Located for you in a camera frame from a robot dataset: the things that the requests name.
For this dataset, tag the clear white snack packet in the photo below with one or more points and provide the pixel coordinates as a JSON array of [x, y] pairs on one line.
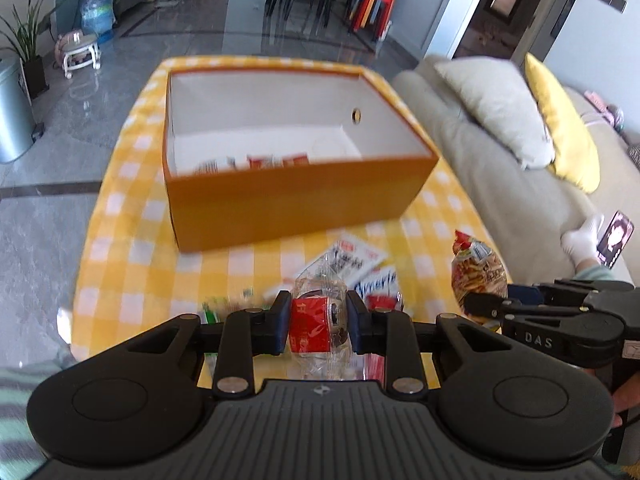
[[334, 149]]

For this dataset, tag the white spicy strip packet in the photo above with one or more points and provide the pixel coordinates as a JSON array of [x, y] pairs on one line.
[[355, 260]]

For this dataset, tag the yellow pillow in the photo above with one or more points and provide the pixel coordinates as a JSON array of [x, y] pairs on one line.
[[565, 130]]

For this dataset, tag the white pillow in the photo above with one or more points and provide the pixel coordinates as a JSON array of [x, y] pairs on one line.
[[500, 110]]

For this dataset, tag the white round stool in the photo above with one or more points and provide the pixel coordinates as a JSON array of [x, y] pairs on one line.
[[80, 52]]

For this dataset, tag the clear bag of snack sticks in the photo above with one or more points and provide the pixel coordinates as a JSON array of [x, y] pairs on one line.
[[475, 275]]

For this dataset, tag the person's right hand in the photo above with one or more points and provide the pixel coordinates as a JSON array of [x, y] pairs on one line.
[[626, 397]]

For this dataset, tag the dark wall switch panel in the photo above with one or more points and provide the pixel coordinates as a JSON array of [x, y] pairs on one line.
[[612, 0]]

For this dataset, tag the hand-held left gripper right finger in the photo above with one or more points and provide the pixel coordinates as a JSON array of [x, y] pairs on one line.
[[356, 325]]

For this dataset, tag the pink backpack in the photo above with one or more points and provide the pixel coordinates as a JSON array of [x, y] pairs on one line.
[[64, 45]]

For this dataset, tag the stack of colourful plastic stools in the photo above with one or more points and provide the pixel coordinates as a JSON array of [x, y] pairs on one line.
[[362, 7], [386, 12]]

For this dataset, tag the green snack packet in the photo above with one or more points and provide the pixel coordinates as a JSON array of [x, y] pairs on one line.
[[211, 311]]

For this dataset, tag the beige sofa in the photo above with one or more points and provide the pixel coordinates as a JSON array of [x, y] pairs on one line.
[[500, 185]]

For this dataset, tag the grey metal trash can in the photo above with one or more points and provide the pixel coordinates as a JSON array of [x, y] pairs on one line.
[[12, 115]]

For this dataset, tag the another person's forearm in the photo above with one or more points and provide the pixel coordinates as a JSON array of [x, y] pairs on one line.
[[597, 272]]

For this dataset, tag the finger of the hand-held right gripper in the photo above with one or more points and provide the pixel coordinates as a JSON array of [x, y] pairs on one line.
[[520, 291], [480, 305]]

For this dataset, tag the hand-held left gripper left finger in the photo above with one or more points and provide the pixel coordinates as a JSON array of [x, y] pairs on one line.
[[281, 322]]

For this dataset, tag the tall plant in black pot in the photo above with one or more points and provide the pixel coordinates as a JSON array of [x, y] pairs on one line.
[[30, 60]]

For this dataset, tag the blue water jug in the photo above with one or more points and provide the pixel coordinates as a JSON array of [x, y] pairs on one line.
[[97, 15]]

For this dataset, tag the yellow checkered tablecloth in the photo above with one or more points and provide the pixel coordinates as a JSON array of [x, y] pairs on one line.
[[135, 260]]

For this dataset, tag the orange cardboard box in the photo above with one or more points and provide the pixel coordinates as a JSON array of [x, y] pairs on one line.
[[300, 200]]

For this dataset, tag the person's striped green clothing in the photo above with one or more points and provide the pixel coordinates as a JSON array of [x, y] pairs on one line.
[[20, 400]]

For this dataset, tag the yellow white snack packet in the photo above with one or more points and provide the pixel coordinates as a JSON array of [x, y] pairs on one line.
[[377, 285]]

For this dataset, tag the clear red label snack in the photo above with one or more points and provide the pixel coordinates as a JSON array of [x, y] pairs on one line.
[[312, 325]]

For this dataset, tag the pink items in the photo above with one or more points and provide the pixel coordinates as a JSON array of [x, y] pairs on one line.
[[607, 110]]

